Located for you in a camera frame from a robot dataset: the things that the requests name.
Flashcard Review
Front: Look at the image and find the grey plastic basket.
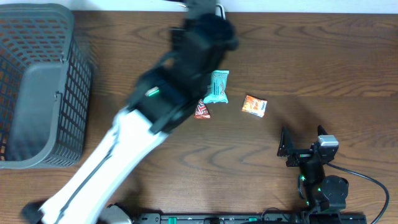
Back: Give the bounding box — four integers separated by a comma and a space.
1, 4, 93, 169

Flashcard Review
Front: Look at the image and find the red chocolate bar wrapper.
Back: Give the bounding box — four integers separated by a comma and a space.
194, 100, 211, 119

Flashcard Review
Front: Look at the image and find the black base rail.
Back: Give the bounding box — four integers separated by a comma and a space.
132, 212, 367, 224

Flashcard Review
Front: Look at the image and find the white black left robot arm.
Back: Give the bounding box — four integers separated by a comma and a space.
21, 0, 238, 223

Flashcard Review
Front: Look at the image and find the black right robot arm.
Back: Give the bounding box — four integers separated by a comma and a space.
277, 125, 349, 223

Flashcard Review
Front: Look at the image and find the teal wet wipes packet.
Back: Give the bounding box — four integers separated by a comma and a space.
203, 70, 229, 104

